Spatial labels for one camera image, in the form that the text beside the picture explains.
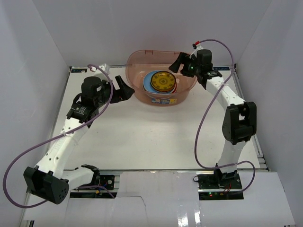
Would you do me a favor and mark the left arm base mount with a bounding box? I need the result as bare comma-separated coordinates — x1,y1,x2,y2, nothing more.
71,175,117,199

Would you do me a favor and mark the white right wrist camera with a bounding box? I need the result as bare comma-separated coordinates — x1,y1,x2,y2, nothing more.
190,41,204,59

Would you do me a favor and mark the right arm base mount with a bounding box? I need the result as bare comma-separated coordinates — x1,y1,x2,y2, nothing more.
193,174,244,201

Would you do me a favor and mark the yellow patterned brown-rimmed plate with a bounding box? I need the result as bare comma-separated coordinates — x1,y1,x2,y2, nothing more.
150,71,177,92

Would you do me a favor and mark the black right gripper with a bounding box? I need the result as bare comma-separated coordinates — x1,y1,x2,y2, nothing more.
169,52,201,78

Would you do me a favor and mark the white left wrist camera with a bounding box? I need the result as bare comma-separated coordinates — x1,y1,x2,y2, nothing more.
88,63,110,77

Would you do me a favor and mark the pale yellow plastic plate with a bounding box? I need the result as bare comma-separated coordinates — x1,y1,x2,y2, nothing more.
146,92,172,99

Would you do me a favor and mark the left dark table label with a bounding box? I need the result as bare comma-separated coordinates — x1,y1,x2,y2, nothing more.
71,69,87,73

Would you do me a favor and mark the pink translucent plastic bin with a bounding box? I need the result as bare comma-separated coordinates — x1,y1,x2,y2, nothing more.
125,50,197,106

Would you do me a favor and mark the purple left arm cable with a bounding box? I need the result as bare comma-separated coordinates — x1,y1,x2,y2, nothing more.
2,63,118,209

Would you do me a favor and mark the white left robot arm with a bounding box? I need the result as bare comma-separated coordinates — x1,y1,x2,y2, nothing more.
23,76,134,204

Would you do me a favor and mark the dark table label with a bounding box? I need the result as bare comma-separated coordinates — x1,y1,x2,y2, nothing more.
213,67,230,71
71,69,87,73

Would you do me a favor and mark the light blue plastic plate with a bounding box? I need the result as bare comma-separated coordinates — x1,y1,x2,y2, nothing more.
143,70,164,94

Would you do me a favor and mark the right dark table label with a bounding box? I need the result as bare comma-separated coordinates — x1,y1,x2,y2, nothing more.
213,67,230,71

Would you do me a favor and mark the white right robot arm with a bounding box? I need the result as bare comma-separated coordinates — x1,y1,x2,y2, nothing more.
169,49,257,189

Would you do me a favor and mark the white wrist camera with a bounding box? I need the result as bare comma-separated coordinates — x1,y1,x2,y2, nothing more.
88,63,110,77
190,41,204,59

